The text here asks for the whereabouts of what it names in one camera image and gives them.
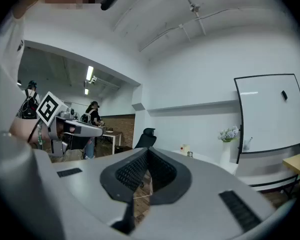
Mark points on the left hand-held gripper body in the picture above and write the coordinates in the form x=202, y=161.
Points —
x=48, y=109

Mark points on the white vase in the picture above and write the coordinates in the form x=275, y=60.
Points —
x=226, y=156

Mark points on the person's left forearm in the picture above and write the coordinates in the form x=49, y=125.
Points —
x=21, y=131

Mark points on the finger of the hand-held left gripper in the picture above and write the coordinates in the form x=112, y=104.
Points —
x=87, y=129

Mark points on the black office chair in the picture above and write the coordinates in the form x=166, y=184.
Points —
x=146, y=139

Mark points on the clear glass beaker with rod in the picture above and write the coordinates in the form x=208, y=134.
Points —
x=247, y=144

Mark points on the white ceiling conduit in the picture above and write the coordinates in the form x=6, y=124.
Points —
x=195, y=7
x=180, y=27

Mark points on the whiteboard on black stand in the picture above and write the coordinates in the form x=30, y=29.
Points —
x=270, y=114

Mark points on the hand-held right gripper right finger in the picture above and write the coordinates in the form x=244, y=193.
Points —
x=202, y=209

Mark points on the yellow table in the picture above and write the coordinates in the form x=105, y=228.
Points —
x=297, y=162

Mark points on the person's bare neck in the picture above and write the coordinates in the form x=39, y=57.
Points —
x=22, y=9

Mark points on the ceiling light tube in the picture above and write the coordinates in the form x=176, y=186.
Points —
x=90, y=72
x=86, y=91

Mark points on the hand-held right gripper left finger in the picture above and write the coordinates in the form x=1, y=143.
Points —
x=90, y=184

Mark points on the pale blue flower bunch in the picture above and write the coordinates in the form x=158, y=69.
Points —
x=228, y=134

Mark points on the black whiteboard eraser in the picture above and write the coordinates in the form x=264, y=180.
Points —
x=284, y=95

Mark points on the beige container with red knob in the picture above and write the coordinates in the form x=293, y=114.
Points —
x=185, y=149

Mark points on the person's white blouse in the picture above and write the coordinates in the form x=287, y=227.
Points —
x=5, y=71

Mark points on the brown wooden table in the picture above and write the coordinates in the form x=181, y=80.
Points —
x=113, y=134

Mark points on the small round metal jar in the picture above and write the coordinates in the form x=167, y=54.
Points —
x=190, y=155

